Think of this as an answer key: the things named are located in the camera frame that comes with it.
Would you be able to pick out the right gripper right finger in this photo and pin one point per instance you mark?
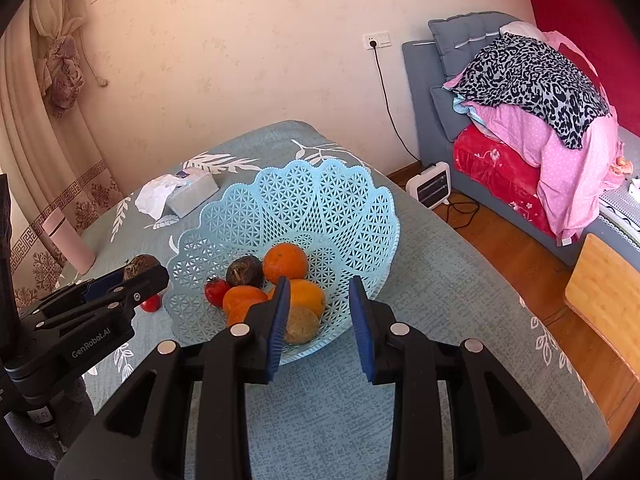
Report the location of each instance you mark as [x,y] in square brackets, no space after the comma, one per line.
[497,430]

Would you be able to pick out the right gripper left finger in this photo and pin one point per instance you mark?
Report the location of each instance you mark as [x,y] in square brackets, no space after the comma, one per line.
[141,432]

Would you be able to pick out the red cherry tomato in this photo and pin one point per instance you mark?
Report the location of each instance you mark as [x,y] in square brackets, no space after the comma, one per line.
[214,291]
[152,304]

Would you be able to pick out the dark passion fruit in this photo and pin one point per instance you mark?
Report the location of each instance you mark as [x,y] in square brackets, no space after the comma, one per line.
[246,270]
[138,265]

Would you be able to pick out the small smooth orange tangerine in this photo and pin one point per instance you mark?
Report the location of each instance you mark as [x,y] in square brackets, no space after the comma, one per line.
[239,293]

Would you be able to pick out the brown kiwi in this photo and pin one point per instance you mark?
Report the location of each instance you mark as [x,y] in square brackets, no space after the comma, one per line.
[302,326]

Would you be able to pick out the large smooth orange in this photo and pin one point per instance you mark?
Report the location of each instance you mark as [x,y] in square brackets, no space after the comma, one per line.
[305,294]

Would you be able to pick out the rough orange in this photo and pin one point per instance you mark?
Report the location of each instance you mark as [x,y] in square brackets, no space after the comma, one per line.
[284,259]

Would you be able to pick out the orange tangerine front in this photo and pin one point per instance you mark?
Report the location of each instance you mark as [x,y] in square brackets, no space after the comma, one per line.
[238,312]

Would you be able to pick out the grey sleeved forearm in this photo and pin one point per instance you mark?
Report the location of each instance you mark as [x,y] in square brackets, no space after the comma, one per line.
[47,433]

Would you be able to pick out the pink thermos bottle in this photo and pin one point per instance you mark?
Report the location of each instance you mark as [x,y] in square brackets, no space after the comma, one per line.
[68,241]

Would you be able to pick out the patterned beige curtain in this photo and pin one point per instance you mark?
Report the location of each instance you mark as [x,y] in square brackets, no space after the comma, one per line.
[47,149]

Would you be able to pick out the teal leaf-print tablecloth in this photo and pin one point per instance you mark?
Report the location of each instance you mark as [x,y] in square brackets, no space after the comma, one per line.
[320,418]

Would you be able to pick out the wooden stool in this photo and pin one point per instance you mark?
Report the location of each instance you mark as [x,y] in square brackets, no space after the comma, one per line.
[604,292]

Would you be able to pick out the tissue pack with white tissue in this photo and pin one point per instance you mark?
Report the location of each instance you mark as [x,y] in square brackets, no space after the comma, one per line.
[181,192]

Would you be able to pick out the light blue lace basket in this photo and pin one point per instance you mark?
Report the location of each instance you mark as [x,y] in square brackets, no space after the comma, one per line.
[346,225]

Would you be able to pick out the white space heater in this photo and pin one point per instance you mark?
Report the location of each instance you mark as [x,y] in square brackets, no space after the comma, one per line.
[432,187]

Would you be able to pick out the red floral blanket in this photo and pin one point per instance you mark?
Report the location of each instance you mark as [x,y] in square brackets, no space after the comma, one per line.
[503,172]

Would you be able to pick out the pink blanket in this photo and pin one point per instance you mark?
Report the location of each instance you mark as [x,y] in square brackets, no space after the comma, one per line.
[570,181]

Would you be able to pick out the grey blue sofa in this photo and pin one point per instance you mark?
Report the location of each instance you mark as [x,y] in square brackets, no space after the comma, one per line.
[429,63]

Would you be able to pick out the leopard print cloth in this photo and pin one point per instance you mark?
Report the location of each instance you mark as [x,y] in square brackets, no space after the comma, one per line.
[529,74]

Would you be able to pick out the white wall socket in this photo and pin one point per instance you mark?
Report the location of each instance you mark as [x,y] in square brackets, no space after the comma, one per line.
[376,40]

